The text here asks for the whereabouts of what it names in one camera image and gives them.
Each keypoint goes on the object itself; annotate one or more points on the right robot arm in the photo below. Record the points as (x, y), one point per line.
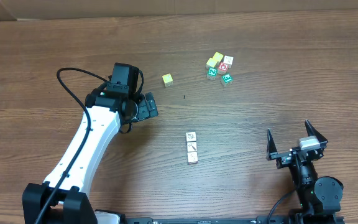
(319, 197)

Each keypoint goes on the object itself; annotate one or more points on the white block pencil drawing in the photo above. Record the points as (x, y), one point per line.
(191, 146)

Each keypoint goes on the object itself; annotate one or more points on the green Z block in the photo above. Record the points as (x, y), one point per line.
(211, 73)

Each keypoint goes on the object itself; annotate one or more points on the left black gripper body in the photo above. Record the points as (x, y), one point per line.
(150, 106)

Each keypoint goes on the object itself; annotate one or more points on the white block in cluster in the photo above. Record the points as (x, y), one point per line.
(228, 60)

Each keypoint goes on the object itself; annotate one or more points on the white block red drawing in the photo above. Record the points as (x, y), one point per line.
(190, 136)

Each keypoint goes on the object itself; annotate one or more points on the green E block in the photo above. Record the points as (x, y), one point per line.
(226, 79)

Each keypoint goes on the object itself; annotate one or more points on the yellow block front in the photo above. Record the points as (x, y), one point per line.
(211, 63)

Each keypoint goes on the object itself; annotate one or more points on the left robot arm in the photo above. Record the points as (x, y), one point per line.
(63, 197)

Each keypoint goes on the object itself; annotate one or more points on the lone yellow block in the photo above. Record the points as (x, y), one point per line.
(167, 80)

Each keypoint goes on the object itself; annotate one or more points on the green V block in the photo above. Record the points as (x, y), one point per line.
(192, 157)

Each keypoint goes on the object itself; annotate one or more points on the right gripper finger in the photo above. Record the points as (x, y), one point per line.
(271, 148)
(313, 132)

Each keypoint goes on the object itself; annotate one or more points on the yellow block rear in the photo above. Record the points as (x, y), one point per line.
(218, 56)

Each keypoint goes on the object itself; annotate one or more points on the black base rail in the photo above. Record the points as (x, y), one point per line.
(257, 220)

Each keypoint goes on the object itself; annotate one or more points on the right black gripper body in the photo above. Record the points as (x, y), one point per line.
(293, 152)

